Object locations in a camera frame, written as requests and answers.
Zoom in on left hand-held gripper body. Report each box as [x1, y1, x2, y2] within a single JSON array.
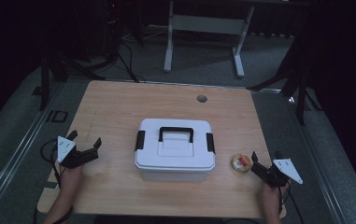
[[56, 135, 101, 170]]

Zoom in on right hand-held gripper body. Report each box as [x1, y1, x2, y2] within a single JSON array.
[[249, 158, 304, 189]]

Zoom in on small round tin red label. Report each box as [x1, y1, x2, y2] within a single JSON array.
[[231, 153, 254, 175]]

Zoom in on white storage box black handle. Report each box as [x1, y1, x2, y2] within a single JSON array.
[[134, 118, 217, 183]]

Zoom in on person's right hand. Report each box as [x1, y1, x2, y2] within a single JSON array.
[[261, 181, 292, 210]]

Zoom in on person's left hand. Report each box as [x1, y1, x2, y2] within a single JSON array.
[[58, 164, 85, 194]]

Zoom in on black stand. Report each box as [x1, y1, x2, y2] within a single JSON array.
[[32, 46, 107, 112], [246, 46, 324, 126]]

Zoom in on black rectangular floor frame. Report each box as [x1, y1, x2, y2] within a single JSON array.
[[45, 109, 69, 123]]

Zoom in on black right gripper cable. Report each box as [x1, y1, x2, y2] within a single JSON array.
[[278, 181, 306, 224]]

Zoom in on metal floor rail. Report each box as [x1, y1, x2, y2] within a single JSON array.
[[0, 82, 66, 218], [286, 94, 351, 224]]

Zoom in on black floor cables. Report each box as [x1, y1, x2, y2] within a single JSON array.
[[116, 41, 147, 84]]

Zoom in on white metal desk frame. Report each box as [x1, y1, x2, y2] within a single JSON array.
[[163, 0, 256, 78]]

